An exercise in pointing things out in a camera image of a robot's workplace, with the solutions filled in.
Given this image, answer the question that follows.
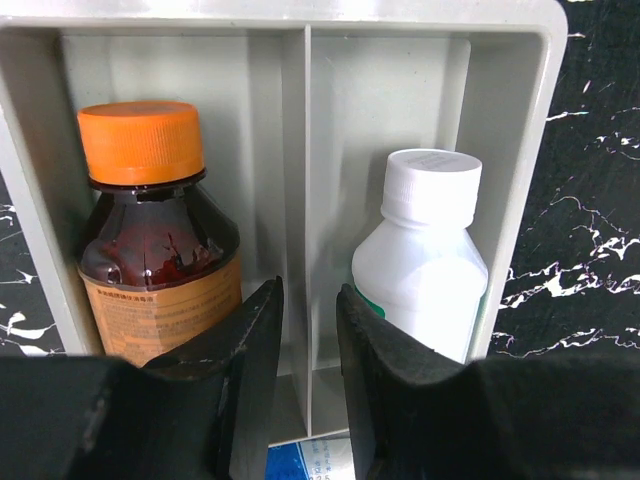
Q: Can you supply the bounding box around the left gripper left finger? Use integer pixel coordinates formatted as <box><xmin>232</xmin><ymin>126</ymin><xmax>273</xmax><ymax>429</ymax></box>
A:
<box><xmin>1</xmin><ymin>278</ymin><xmax>284</xmax><ymax>479</ymax></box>

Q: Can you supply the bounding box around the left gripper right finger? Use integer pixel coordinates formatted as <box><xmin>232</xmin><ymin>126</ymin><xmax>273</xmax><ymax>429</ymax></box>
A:
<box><xmin>336</xmin><ymin>285</ymin><xmax>639</xmax><ymax>479</ymax></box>

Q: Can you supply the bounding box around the white blue bandage roll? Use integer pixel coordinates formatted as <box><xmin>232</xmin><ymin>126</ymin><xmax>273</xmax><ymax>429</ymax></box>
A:
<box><xmin>265</xmin><ymin>434</ymin><xmax>356</xmax><ymax>480</ymax></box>

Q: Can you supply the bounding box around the white bottle white cap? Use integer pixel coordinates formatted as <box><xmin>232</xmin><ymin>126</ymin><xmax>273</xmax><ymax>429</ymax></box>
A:
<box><xmin>352</xmin><ymin>149</ymin><xmax>488</xmax><ymax>363</ymax></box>

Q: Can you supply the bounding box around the brown bottle orange cap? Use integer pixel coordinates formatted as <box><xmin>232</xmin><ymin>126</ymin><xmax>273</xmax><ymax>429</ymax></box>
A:
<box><xmin>77</xmin><ymin>101</ymin><xmax>242</xmax><ymax>366</ymax></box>

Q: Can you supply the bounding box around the grey plastic divided tray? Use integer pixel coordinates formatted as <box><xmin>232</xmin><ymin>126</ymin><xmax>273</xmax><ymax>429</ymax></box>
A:
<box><xmin>1</xmin><ymin>1</ymin><xmax>567</xmax><ymax>444</ymax></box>

